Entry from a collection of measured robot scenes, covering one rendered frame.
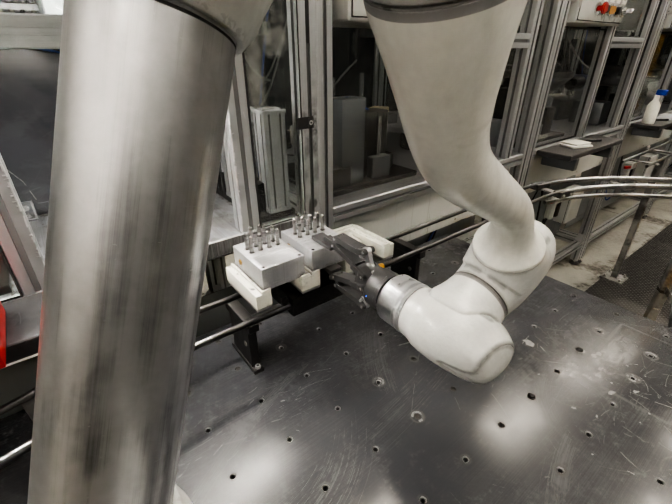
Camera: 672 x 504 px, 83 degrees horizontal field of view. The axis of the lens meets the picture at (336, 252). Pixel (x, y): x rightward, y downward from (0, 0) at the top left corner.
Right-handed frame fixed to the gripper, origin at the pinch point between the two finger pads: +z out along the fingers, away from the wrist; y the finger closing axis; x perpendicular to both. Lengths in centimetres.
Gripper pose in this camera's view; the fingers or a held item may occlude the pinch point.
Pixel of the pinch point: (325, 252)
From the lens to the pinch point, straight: 81.6
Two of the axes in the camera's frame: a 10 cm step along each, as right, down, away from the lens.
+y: -0.1, -8.8, -4.7
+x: -8.0, 2.9, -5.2
